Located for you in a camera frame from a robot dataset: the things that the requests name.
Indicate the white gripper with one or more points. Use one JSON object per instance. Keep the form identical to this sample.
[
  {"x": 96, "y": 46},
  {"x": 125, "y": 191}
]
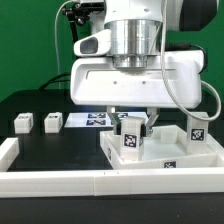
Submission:
[{"x": 166, "y": 82}]

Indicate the white square table top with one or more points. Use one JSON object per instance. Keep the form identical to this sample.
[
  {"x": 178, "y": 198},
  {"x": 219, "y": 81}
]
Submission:
[{"x": 167, "y": 147}]

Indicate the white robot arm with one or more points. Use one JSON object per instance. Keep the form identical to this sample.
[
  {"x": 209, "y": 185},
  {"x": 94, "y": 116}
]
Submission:
[{"x": 127, "y": 62}]

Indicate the white marker sheet with tags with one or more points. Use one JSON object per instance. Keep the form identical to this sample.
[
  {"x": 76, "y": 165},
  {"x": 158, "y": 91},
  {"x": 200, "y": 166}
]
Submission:
[{"x": 97, "y": 119}]

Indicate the white U-shaped obstacle fence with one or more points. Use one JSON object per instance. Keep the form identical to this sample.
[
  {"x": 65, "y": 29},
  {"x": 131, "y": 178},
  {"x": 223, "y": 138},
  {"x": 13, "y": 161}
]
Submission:
[{"x": 99, "y": 183}]

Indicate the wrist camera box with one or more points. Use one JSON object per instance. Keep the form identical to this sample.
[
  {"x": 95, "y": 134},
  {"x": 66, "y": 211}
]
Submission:
[{"x": 98, "y": 44}]

